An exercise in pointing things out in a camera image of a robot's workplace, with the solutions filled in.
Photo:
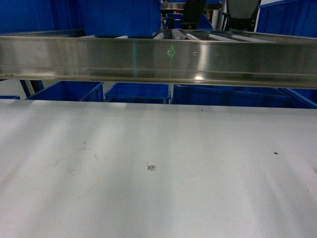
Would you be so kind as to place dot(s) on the blue bin on upper shelf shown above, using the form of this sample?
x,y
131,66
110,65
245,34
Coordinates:
x,y
133,18

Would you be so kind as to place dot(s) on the blue bin below centre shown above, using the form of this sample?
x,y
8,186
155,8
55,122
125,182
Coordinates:
x,y
147,93

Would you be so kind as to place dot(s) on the blue bin below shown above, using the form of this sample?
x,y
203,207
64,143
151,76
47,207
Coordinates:
x,y
79,91
147,93
244,96

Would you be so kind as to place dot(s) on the small printed label sticker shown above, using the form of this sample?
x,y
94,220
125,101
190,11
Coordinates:
x,y
152,167

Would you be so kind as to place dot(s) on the blue bin below right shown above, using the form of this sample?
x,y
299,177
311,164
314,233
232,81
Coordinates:
x,y
244,96

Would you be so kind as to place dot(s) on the blue bin below left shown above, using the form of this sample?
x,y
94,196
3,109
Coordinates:
x,y
79,91

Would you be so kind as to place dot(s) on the black office chair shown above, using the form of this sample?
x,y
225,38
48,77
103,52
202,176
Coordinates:
x,y
240,15

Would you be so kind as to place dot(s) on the blue bin top right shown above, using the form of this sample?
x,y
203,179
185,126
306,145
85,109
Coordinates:
x,y
288,17

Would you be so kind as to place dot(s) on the stainless steel shelf rail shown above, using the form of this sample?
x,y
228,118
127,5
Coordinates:
x,y
170,56

